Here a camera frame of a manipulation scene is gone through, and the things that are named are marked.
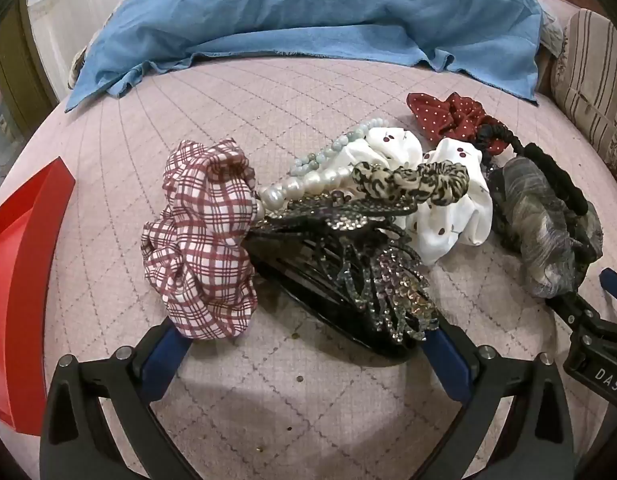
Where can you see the striped floral cushion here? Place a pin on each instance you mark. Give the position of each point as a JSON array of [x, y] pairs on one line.
[[591, 80]]

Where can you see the blue cloth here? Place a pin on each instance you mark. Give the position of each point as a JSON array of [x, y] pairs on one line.
[[313, 15]]

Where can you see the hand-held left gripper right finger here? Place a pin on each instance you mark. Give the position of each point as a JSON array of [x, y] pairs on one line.
[[446, 355]]

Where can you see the white cherry print scrunchie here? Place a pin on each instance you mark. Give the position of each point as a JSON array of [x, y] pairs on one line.
[[438, 195]]

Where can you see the wooden door frame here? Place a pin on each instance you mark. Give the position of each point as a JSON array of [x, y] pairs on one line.
[[18, 60]]

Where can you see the red polka dot scrunchie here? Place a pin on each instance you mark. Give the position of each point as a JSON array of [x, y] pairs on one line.
[[446, 115]]

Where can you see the grey marbled scrunchie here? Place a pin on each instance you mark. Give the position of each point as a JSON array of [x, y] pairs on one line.
[[538, 220]]

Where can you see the red plaid scrunchie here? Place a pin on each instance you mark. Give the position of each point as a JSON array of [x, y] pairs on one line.
[[203, 245]]

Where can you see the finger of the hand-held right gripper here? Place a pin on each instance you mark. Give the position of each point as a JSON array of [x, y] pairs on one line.
[[573, 312], [616, 285]]

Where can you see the brown white fuzzy blanket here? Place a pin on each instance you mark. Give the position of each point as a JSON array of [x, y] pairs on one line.
[[77, 67]]

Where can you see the red tray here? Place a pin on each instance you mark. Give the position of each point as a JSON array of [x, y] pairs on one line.
[[18, 290]]

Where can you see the black hair claw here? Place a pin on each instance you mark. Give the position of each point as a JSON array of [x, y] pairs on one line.
[[308, 280]]

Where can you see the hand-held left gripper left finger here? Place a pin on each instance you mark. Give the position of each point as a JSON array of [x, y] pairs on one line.
[[158, 366]]

